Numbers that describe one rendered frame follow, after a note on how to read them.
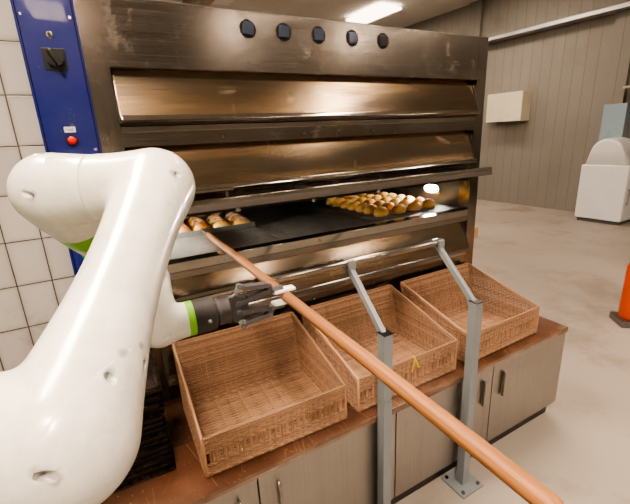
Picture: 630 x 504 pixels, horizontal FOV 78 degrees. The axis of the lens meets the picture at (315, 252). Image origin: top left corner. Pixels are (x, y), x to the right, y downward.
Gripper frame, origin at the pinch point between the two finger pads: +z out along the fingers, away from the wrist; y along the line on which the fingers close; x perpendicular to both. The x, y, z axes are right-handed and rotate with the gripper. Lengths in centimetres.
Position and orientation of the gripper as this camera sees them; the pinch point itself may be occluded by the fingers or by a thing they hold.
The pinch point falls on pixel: (283, 295)
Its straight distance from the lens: 115.3
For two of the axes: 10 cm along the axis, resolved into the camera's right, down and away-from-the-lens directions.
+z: 8.7, -1.7, 4.6
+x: 4.8, 2.3, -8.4
